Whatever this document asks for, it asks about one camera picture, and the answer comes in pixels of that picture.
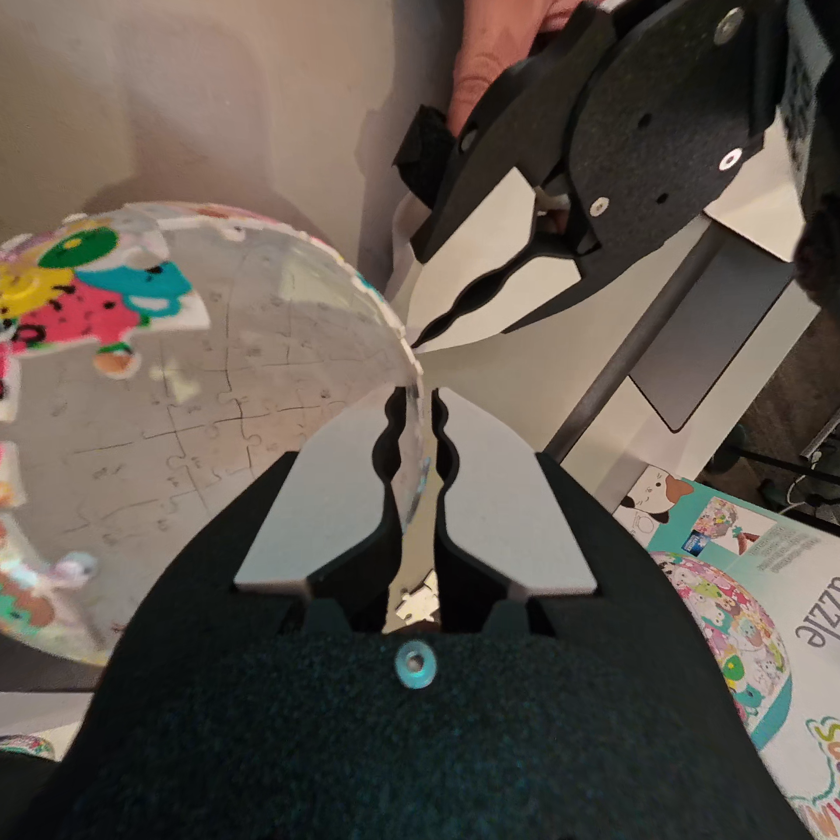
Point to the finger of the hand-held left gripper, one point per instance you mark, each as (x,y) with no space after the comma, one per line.
(479,236)
(532,295)

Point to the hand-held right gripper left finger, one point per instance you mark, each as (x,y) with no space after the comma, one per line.
(309,525)

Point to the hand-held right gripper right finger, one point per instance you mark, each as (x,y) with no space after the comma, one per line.
(519,525)

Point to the colourful puzzle ball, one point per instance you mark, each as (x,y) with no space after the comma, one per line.
(197,420)

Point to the white puzzle piece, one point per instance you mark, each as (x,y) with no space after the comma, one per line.
(418,604)

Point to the teal puzzle box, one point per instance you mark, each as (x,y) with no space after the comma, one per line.
(735,617)

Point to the person's left hand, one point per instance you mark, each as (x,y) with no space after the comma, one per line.
(492,40)

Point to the black mat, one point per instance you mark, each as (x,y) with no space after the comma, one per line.
(715,335)

